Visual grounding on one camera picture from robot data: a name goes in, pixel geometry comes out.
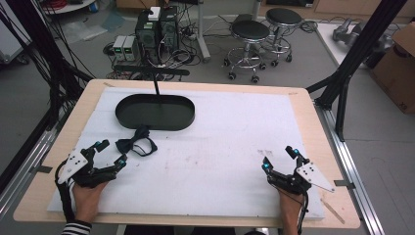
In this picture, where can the person's right hand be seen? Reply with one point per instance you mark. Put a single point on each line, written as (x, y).
(291, 209)

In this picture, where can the black metal frame post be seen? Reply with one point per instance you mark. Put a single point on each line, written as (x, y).
(31, 29)
(362, 45)

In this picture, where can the aluminium rail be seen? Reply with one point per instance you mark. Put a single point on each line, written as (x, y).
(29, 160)
(350, 169)

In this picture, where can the black computer tower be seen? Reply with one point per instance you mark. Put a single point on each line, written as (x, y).
(147, 34)
(169, 29)

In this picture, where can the black stand with oval tray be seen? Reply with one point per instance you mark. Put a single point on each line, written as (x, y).
(153, 114)

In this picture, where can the grey robot device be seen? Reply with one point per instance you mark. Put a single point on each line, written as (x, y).
(347, 31)

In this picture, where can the black bow tie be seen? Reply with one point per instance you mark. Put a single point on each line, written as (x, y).
(125, 145)

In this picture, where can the person's left hand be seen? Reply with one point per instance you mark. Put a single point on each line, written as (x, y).
(85, 200)

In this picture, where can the black round stool on castors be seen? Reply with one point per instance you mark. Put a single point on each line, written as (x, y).
(283, 16)
(249, 31)

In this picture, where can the thin wooden stick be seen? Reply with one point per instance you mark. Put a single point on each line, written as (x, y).
(332, 211)

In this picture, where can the white platform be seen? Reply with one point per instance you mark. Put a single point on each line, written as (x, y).
(329, 42)

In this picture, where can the grey desk leg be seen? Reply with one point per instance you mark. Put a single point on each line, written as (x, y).
(201, 32)

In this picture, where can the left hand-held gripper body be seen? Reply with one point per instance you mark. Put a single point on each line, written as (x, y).
(75, 163)

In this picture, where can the brown cardboard box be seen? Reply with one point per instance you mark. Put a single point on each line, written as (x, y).
(396, 71)

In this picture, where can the white box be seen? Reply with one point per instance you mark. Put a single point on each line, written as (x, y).
(154, 13)

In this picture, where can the white foam mat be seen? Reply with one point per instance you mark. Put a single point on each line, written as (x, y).
(212, 163)

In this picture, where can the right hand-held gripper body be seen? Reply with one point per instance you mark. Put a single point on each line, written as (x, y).
(311, 174)

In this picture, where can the round white table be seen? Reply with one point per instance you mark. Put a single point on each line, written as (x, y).
(70, 6)

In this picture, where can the grey power supply unit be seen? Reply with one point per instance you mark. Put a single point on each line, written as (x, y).
(131, 47)
(119, 47)

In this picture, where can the dark tape piece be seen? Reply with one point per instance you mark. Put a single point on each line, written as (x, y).
(344, 184)
(42, 169)

